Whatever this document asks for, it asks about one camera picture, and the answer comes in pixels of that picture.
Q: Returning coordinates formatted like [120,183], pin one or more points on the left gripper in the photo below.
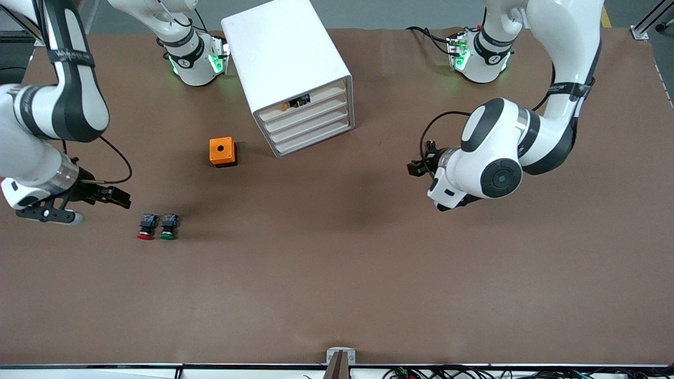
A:
[428,164]

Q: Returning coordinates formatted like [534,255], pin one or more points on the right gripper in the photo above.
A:
[87,190]

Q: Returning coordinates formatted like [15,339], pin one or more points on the red push button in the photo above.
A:
[146,226]

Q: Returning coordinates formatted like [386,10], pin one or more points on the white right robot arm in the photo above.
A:
[79,95]

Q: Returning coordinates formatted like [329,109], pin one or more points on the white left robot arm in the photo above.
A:
[568,42]

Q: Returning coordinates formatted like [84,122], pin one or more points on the green push button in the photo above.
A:
[168,226]

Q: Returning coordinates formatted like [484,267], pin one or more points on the white drawer holding orange parts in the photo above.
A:
[324,96]

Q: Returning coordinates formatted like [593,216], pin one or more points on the orange black drawer parts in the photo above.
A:
[296,102]

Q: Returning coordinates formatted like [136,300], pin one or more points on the orange box with hole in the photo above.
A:
[221,150]

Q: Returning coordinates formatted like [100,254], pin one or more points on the brown table mat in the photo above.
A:
[337,263]

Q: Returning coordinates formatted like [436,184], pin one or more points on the brown angled strip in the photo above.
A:
[337,368]

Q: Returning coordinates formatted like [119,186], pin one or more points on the white table edge rail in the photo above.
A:
[105,371]

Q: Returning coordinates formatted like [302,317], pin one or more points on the aluminium frame profile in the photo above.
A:
[21,26]
[650,18]

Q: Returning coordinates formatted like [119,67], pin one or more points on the grey table edge bracket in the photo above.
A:
[341,352]

